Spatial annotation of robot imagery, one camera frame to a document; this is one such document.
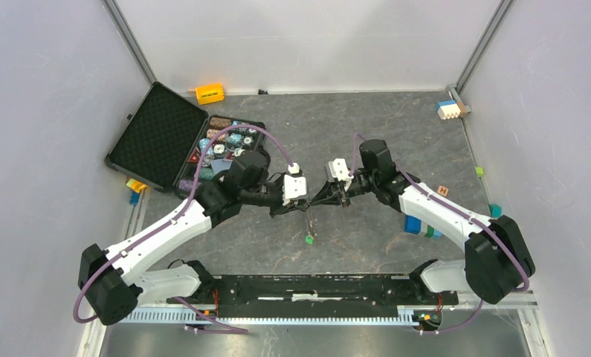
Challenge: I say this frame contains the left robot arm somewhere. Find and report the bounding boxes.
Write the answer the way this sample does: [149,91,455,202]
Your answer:
[73,152,308,326]

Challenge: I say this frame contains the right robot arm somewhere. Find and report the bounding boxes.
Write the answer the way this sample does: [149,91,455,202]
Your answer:
[310,139,535,304]

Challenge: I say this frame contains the blue green toy block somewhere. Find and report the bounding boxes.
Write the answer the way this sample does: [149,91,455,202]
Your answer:
[404,216,442,239]

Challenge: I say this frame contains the small wooden block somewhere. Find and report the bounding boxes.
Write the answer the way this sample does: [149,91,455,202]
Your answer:
[437,186,449,197]

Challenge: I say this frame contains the yellow toy block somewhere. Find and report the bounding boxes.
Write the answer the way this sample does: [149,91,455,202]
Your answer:
[195,83,225,106]

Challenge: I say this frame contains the blue white toy block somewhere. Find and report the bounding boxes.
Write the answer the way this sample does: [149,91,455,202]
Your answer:
[437,100,462,120]

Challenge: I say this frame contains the black poker chip case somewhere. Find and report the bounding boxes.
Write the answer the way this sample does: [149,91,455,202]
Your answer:
[105,82,268,195]

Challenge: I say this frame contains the yellow blue blocks at left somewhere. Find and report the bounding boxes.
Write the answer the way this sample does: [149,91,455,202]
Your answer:
[126,178,148,206]

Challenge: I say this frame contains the small teal cube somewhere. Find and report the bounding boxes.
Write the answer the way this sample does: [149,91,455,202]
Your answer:
[488,203,502,219]

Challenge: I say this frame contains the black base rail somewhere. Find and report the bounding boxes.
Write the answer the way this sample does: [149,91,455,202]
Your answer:
[185,274,459,318]

